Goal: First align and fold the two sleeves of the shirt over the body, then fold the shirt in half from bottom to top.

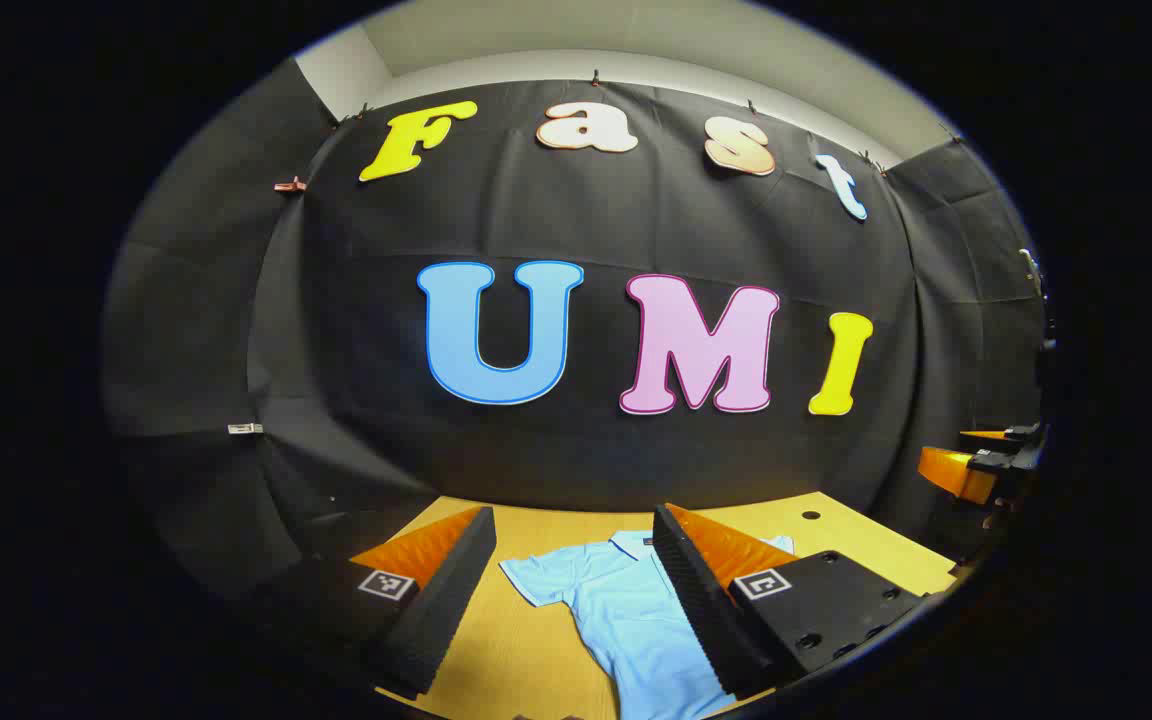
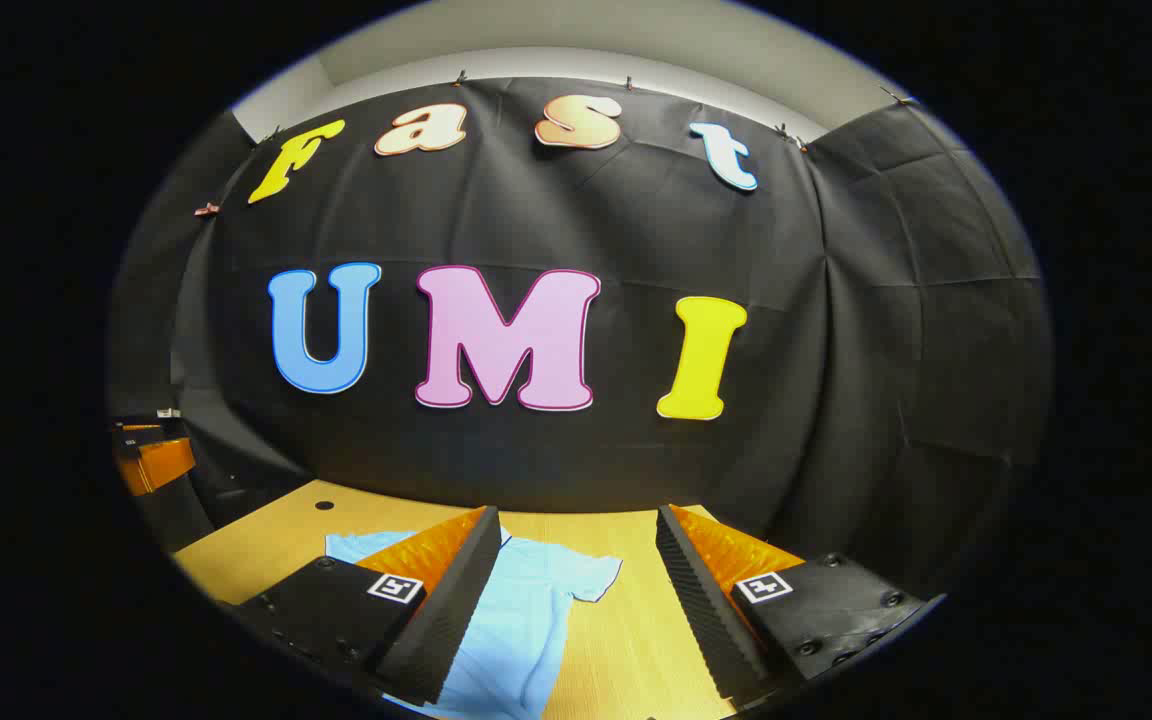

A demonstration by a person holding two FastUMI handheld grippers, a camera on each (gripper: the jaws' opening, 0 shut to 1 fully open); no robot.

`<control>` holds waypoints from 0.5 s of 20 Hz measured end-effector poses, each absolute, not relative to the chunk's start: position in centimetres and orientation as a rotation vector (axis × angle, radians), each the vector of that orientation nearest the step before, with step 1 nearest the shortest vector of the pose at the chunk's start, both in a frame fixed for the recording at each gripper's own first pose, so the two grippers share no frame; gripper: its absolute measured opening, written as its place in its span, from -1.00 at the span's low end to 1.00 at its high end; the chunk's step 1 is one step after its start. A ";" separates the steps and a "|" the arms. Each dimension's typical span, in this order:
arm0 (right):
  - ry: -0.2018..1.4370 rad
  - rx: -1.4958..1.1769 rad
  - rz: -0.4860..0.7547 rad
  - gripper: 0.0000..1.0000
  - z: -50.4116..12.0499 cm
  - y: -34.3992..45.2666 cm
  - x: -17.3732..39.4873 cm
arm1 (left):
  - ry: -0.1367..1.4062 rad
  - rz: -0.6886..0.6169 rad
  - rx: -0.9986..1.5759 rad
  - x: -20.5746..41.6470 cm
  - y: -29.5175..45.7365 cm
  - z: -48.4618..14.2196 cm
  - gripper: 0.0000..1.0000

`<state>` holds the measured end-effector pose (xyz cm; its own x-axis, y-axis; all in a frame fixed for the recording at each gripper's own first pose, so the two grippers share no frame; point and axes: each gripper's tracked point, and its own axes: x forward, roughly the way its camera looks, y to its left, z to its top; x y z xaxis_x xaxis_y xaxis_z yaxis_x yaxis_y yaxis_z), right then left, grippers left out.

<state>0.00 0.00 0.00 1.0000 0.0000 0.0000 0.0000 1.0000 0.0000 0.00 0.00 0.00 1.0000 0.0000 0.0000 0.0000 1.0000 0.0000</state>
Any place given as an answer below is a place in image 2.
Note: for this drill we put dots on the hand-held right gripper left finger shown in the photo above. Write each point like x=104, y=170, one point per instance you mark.
x=441, y=620

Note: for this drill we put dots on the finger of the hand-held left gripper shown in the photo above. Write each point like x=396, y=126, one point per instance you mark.
x=161, y=462

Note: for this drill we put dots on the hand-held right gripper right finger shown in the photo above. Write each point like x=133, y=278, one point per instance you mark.
x=701, y=610

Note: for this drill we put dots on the light blue T-shirt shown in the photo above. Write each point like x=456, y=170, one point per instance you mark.
x=526, y=620

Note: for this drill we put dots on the copper cloth clip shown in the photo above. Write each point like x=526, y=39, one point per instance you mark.
x=206, y=209

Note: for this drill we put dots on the black backdrop cloth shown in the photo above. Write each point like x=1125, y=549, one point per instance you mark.
x=636, y=230

